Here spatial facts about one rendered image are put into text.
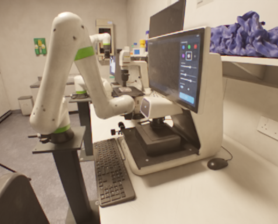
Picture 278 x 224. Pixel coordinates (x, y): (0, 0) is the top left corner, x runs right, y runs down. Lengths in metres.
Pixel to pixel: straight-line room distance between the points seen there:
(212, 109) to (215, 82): 0.12
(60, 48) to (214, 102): 0.66
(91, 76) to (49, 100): 0.25
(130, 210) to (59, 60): 0.61
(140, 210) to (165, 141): 0.28
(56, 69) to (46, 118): 0.21
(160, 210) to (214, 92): 0.51
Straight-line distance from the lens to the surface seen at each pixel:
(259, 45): 0.74
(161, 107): 0.65
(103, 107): 0.83
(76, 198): 1.24
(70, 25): 0.62
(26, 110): 4.11
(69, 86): 3.39
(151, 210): 0.60
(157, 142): 0.63
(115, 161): 0.76
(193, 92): 0.52
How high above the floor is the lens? 1.25
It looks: 21 degrees down
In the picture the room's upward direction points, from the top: straight up
